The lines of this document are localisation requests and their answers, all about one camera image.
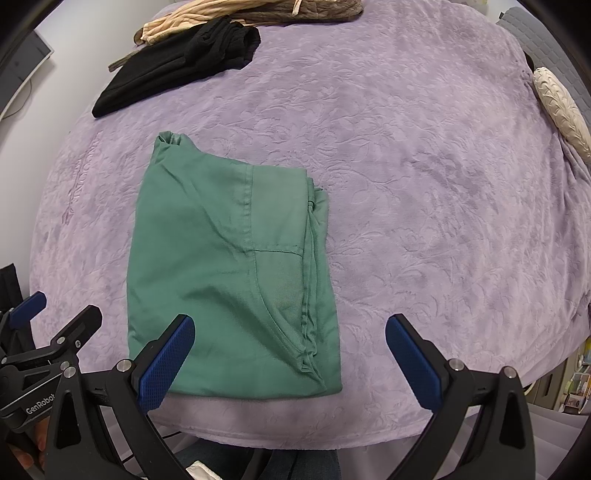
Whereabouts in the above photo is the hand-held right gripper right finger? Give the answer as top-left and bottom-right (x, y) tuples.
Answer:
(385, 314), (536, 480)

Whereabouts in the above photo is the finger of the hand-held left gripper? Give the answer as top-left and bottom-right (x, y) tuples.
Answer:
(0, 292), (48, 330)
(28, 305), (103, 371)

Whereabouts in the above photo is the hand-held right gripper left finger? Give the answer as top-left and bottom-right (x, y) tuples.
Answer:
(45, 314), (197, 480)

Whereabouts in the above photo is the green work jacket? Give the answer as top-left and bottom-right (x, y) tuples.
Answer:
(126, 130), (343, 400)

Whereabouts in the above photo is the person's left hand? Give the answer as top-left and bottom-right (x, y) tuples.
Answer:
(11, 422), (49, 476)

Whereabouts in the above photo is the black bag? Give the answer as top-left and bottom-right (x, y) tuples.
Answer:
(0, 264), (29, 352)

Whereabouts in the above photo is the white cloth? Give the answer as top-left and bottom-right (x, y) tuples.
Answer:
(185, 460), (219, 480)

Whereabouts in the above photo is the beige bedside cabinet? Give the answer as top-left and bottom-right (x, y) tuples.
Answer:
(526, 337), (591, 416)

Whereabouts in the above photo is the purple embossed blanket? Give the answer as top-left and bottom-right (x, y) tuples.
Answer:
(28, 0), (591, 450)

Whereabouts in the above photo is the black garment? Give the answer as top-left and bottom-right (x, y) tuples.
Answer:
(91, 16), (262, 118)

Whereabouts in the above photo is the white textured pillow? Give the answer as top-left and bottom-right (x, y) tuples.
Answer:
(532, 67), (591, 166)

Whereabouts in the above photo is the cream striped garment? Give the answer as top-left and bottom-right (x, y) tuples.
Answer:
(134, 0), (273, 46)

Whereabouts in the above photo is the grey quilted pillow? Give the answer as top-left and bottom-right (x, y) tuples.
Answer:
(496, 7), (578, 93)

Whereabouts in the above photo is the brown knit garment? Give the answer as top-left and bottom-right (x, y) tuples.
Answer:
(231, 0), (365, 26)

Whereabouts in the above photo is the wall-mounted television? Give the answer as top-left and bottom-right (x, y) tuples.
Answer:
(0, 31), (54, 121)

